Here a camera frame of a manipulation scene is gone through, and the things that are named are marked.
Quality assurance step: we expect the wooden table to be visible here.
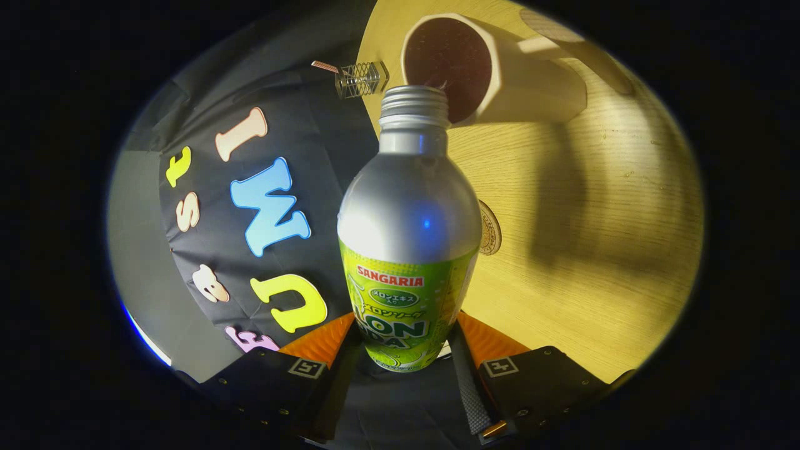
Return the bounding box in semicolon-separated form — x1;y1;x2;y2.
356;0;706;383

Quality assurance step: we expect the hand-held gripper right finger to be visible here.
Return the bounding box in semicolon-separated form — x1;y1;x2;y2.
447;312;613;446

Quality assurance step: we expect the wire mesh holder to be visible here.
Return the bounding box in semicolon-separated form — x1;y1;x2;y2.
334;61;389;101

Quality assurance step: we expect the cream cup with wooden handle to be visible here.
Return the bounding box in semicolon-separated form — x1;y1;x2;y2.
401;7;635;126

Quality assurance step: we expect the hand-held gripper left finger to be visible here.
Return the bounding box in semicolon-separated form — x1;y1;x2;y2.
200;312;363;444

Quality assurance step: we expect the round wooden coaster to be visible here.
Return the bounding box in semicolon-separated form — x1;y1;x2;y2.
478;200;503;256

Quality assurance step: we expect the silver green juice bottle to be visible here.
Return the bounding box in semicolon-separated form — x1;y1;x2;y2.
337;84;483;373

